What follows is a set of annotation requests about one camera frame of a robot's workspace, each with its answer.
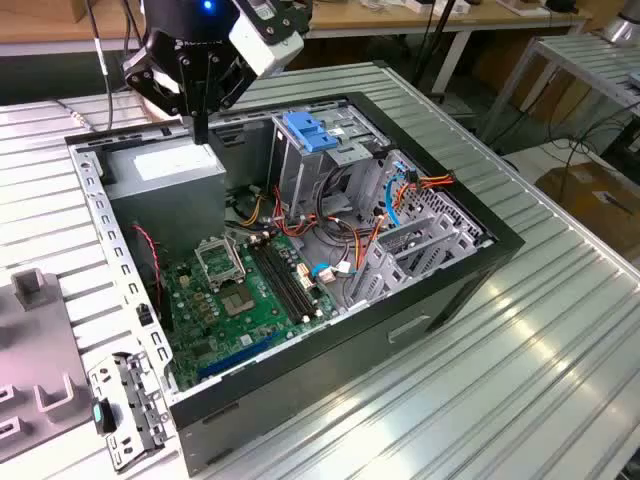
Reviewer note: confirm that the wooden desk white frame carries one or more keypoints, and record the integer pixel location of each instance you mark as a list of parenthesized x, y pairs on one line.
[(50, 30), (380, 17)]

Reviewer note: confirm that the blue drive latch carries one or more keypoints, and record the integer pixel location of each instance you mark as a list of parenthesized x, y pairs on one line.
[(310, 132)]

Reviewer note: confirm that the blue expansion slot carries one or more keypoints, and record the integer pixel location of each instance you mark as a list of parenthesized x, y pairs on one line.
[(235, 357)]

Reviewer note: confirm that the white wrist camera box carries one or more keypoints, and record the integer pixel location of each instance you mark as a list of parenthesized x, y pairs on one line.
[(260, 50)]

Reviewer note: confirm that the grey slot cover bracket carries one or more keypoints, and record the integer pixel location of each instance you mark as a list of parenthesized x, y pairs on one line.
[(142, 400)]

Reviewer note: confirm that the large labelled cardboard box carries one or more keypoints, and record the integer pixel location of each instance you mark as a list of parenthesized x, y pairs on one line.
[(590, 195)]

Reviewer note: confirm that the black desk device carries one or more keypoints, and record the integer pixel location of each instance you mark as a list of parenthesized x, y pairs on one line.
[(562, 5)]

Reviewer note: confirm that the small white box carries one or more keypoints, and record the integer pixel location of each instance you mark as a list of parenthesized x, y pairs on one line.
[(435, 6)]

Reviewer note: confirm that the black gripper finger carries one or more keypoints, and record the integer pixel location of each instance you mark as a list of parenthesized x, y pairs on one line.
[(152, 80), (230, 82)]

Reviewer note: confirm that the black PC case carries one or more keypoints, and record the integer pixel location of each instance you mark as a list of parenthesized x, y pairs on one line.
[(300, 380)]

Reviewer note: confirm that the CPU socket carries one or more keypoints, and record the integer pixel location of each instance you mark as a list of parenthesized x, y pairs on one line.
[(236, 300)]

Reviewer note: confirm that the black tripod stand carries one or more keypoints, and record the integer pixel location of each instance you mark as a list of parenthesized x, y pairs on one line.
[(430, 50)]

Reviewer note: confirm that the black RAM slot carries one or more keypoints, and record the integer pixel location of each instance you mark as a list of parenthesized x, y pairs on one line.
[(294, 280), (280, 280), (273, 280), (287, 280)]

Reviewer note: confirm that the small brown cardboard box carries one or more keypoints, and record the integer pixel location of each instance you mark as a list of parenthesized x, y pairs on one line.
[(82, 10)]

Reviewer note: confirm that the black teal latch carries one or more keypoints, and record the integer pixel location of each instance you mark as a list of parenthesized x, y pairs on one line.
[(105, 417)]

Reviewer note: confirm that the grey power supply unit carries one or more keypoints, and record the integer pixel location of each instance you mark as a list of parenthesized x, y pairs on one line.
[(165, 210)]

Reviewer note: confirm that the grey parts rack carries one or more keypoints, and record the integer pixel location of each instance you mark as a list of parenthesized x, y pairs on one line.
[(40, 345)]

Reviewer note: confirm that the grey optical drive cage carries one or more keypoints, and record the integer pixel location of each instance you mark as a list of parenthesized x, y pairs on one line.
[(295, 175)]

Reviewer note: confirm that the green motherboard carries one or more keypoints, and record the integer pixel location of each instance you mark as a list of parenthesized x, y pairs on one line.
[(265, 327)]

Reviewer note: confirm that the metal slat side table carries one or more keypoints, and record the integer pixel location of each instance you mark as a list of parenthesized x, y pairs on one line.
[(590, 60)]

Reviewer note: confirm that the grey disk bay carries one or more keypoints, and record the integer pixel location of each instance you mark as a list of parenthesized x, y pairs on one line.
[(415, 237)]

